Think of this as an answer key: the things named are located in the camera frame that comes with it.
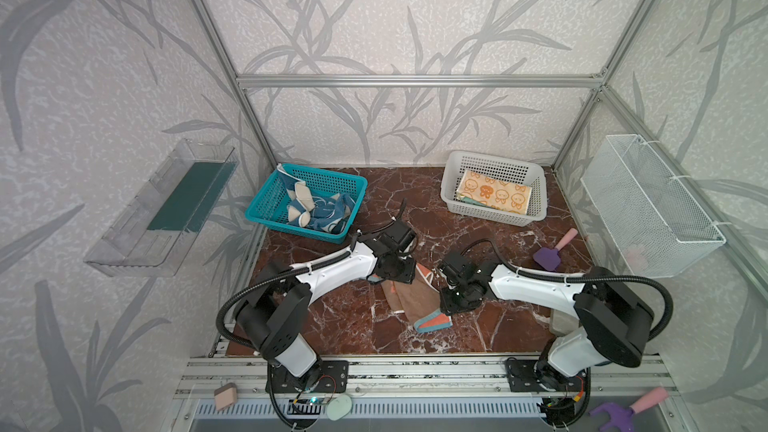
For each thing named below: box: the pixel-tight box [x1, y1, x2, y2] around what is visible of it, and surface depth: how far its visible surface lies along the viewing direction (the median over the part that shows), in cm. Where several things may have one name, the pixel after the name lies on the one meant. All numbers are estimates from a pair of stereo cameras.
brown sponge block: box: [214, 382, 237, 411], surface depth 71 cm
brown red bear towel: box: [367, 263, 453, 333], surface depth 86 cm
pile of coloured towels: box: [277, 164, 355, 233], surface depth 104 cm
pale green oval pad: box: [327, 394, 352, 421], surface depth 70 cm
